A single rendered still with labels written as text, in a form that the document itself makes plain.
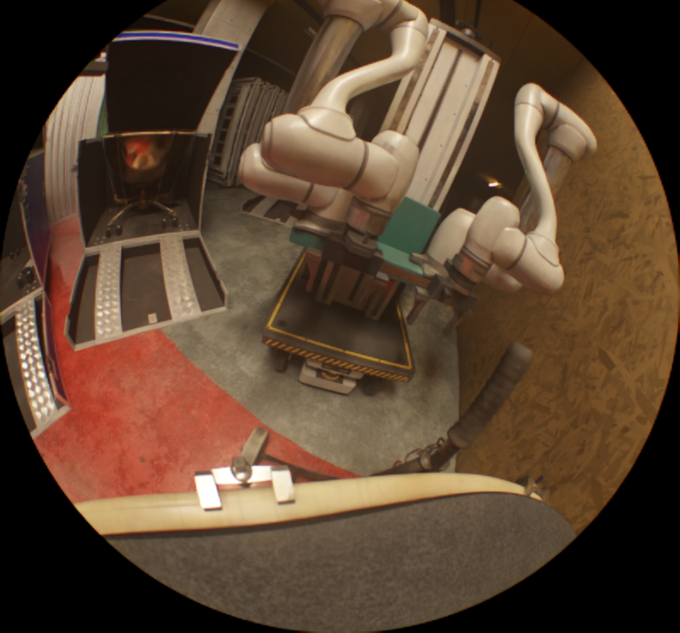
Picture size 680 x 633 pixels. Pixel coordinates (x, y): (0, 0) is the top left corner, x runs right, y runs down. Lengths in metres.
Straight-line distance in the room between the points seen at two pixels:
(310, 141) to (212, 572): 0.44
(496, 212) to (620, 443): 0.79
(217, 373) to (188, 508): 0.97
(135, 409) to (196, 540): 0.99
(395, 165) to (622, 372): 0.94
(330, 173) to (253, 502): 0.40
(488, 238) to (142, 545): 0.63
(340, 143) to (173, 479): 1.11
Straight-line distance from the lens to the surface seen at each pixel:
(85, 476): 1.21
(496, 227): 0.52
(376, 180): 0.39
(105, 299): 1.57
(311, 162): 0.35
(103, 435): 1.18
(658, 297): 1.03
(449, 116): 1.02
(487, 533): 0.26
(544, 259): 0.58
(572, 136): 0.88
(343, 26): 0.68
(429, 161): 0.96
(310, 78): 0.63
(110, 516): 0.22
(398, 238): 0.89
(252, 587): 0.17
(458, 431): 0.27
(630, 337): 1.00
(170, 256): 1.70
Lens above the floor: 0.96
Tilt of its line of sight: 32 degrees down
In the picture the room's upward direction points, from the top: 23 degrees clockwise
